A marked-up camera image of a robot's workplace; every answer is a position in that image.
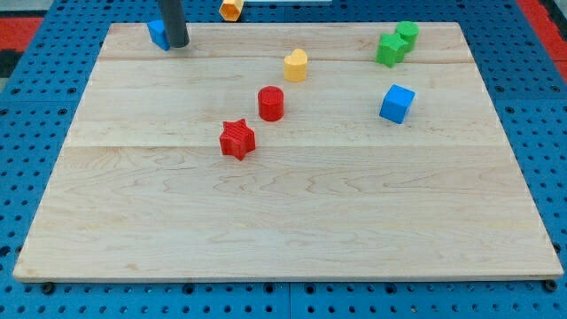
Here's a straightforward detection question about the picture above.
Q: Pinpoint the red star block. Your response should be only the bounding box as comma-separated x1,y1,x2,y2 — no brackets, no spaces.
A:
219,119,256,160

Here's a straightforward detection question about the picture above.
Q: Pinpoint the yellow heart block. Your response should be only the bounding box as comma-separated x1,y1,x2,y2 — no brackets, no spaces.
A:
283,49,308,82

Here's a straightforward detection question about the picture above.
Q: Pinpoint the green star block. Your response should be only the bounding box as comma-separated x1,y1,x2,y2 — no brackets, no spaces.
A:
376,33,409,68

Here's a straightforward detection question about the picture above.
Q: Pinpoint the wooden board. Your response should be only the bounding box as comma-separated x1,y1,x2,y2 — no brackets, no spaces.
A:
13,22,563,284

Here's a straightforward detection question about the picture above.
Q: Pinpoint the red cylinder block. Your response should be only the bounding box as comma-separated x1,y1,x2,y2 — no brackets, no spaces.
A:
258,86,284,121

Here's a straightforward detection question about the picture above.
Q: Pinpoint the blue cube block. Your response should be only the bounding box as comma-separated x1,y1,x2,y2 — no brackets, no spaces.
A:
378,84,416,124

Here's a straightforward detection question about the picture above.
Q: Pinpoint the yellow hexagon block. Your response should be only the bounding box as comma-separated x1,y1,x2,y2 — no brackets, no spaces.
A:
219,0,245,22

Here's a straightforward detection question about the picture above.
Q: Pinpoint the green cylinder block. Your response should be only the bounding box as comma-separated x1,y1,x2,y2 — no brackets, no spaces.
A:
395,20,420,52

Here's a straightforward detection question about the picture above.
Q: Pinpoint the blue block at top left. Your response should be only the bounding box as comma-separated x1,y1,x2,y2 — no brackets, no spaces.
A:
146,19,170,51

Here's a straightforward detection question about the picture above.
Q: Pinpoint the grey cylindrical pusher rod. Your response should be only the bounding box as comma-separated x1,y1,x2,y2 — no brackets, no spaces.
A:
158,0,190,48

